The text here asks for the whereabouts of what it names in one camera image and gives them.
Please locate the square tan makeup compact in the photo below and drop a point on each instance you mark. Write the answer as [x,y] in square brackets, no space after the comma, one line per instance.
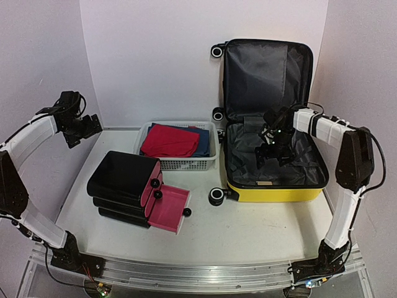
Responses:
[264,183]

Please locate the pink top drawer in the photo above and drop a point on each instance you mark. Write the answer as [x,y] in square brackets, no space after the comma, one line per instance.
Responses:
[151,184]

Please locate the black pink drawer organizer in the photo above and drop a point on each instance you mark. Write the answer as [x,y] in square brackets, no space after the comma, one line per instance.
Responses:
[117,184]

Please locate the pink bottom drawer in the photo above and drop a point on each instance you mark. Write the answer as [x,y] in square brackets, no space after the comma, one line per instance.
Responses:
[168,212]

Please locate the blue garment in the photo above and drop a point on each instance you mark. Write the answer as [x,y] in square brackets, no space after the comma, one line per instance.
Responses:
[203,147]

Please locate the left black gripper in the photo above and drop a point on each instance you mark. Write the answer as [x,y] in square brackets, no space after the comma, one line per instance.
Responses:
[72,141]

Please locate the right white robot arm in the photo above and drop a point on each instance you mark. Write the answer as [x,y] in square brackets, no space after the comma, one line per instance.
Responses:
[354,168]

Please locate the red garment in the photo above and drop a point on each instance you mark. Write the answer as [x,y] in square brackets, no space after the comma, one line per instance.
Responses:
[166,141]

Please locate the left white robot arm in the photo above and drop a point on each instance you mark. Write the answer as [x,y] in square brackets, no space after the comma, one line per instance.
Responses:
[66,117]

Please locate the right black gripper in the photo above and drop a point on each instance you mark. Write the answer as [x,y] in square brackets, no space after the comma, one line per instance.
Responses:
[288,156]

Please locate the yellow Pikachu suitcase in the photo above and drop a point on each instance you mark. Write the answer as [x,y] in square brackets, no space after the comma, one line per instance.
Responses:
[259,75]

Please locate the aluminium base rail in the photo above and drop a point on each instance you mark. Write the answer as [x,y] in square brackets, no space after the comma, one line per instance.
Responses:
[225,279]

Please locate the white plastic basket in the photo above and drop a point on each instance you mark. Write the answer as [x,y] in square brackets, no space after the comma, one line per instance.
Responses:
[184,164]

